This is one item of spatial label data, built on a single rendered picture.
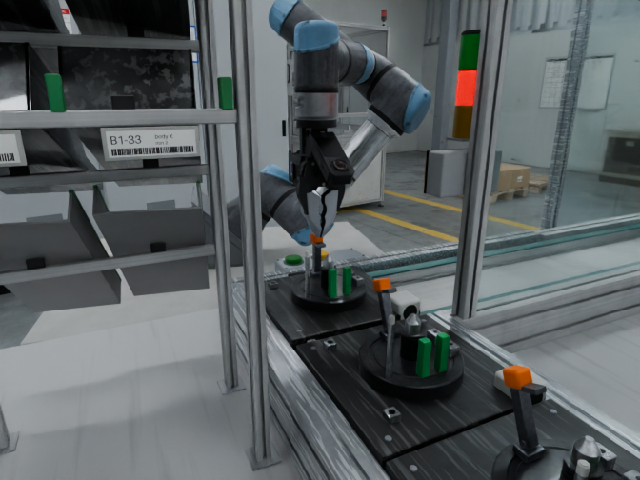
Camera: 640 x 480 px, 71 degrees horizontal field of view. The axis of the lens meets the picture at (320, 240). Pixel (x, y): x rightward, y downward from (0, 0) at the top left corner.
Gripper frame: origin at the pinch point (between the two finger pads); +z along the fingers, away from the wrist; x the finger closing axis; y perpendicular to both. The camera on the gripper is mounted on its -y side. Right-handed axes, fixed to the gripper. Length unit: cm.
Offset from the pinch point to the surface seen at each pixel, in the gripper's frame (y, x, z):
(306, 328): -12.6, 8.6, 11.5
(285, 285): 4.7, 5.7, 11.5
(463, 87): -15.5, -16.5, -25.1
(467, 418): -39.8, 0.0, 11.6
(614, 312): -20, -60, 20
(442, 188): -16.6, -13.2, -10.1
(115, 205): 291, 36, 54
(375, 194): 394, -259, 93
